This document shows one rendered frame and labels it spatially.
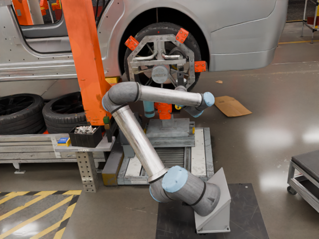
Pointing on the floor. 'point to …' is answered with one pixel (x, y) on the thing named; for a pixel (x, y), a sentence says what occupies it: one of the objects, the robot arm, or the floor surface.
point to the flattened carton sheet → (230, 106)
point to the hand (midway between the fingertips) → (181, 78)
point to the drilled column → (88, 171)
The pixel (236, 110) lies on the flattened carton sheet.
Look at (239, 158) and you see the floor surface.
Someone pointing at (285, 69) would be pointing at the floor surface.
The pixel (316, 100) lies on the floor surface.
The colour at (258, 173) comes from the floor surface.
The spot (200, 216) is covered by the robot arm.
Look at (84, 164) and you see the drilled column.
